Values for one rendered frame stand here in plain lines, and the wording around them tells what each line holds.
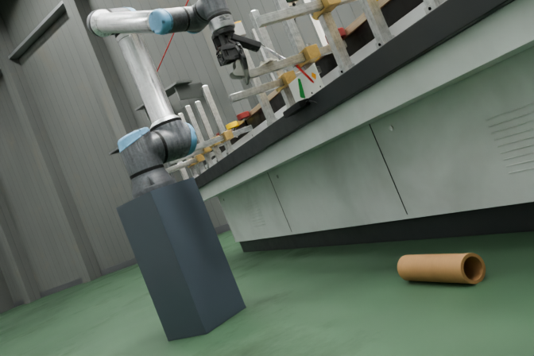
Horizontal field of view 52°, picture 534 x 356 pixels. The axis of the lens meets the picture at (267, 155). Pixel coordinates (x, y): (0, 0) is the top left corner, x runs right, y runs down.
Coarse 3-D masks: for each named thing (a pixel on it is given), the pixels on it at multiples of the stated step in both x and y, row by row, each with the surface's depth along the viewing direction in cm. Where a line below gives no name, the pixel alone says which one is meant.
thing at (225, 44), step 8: (224, 32) 196; (232, 32) 199; (216, 40) 197; (224, 40) 197; (216, 48) 198; (224, 48) 194; (232, 48) 196; (224, 56) 193; (232, 56) 195; (224, 64) 199
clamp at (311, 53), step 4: (312, 44) 205; (316, 44) 205; (304, 48) 204; (308, 48) 204; (312, 48) 204; (316, 48) 205; (300, 52) 208; (304, 52) 205; (308, 52) 203; (312, 52) 204; (316, 52) 204; (304, 56) 206; (308, 56) 204; (312, 56) 204; (316, 56) 204; (308, 60) 205; (312, 60) 208; (300, 64) 211; (304, 64) 209
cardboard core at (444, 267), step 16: (416, 256) 164; (432, 256) 156; (448, 256) 149; (464, 256) 143; (400, 272) 168; (416, 272) 160; (432, 272) 153; (448, 272) 147; (464, 272) 151; (480, 272) 145
